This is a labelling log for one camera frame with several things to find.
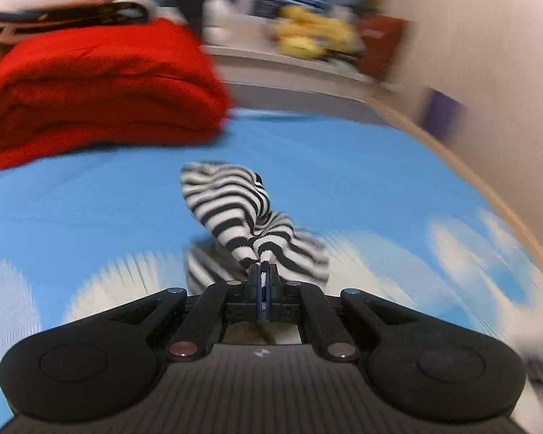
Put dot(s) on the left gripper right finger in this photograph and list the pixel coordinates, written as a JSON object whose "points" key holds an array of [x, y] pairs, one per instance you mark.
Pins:
{"points": [[306, 306]]}

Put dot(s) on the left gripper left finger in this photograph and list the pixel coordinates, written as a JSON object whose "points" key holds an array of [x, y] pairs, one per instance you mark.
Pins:
{"points": [[220, 305]]}

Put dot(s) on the striped white hooded top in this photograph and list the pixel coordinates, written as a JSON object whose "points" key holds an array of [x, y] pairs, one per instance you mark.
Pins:
{"points": [[231, 202]]}

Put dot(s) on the blue white patterned bedspread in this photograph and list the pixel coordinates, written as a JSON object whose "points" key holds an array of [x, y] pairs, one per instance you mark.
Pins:
{"points": [[87, 231]]}

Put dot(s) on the red folded blanket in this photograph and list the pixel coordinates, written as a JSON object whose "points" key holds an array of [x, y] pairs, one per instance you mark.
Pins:
{"points": [[137, 85]]}

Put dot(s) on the purple box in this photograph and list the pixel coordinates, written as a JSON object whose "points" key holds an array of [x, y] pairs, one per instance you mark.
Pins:
{"points": [[440, 115]]}

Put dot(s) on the yellow plush toy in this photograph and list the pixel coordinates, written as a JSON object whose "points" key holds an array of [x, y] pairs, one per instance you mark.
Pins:
{"points": [[301, 33]]}

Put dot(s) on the dark red bag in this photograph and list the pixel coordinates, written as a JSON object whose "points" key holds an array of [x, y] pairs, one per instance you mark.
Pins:
{"points": [[381, 36]]}

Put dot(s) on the white plush toy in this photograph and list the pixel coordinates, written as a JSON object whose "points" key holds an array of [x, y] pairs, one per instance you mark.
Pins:
{"points": [[218, 17]]}

